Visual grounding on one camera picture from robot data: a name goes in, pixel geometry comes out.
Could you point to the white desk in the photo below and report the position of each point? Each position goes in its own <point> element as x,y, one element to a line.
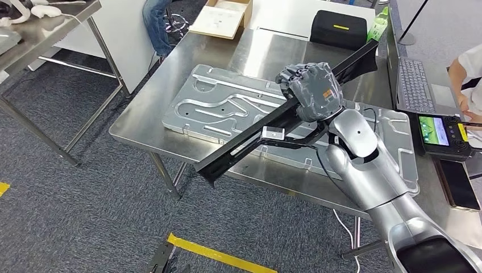
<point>282,15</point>

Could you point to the person's hand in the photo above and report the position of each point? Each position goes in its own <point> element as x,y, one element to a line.
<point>464,103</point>

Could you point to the black controller with screen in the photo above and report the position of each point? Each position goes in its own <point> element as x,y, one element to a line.
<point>433,132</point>

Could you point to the black smartphone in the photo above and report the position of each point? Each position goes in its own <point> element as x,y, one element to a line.
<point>457,184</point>

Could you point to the grey laptop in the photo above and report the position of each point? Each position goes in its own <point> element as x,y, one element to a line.
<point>412,83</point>

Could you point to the stainless steel workbench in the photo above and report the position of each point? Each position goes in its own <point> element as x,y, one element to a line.
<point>263,49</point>

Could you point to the black floor stand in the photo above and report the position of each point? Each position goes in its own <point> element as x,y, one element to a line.
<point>407,39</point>

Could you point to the white cabinet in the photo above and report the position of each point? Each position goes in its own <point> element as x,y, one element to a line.
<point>124,30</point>

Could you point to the open cardboard box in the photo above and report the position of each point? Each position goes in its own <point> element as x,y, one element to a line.
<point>220,20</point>

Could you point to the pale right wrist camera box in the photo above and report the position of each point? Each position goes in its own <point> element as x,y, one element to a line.
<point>273,133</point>

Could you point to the stainless steel table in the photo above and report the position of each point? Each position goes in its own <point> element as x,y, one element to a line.
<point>45,34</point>

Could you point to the stamped metal plate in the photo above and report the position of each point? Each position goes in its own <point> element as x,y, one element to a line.
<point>211,101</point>
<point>9,41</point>

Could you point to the black case yellow label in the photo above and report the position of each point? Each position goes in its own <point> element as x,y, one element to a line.
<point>339,32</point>

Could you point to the chrome stool base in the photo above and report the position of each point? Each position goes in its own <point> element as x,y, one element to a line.
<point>177,22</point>

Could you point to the person's forearm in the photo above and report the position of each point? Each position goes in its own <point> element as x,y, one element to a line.
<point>455,75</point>

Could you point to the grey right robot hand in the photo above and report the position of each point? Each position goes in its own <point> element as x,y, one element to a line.
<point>316,94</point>

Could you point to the black plastic plate bracket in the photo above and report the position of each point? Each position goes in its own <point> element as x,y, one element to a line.
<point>233,154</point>

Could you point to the white curved plastic part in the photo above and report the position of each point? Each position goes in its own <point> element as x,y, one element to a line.
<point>45,11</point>
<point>22,15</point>

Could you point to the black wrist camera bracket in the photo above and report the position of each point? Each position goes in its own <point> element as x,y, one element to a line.
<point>301,141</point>

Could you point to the person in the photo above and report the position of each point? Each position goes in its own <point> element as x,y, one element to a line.
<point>156,26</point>
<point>470,60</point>

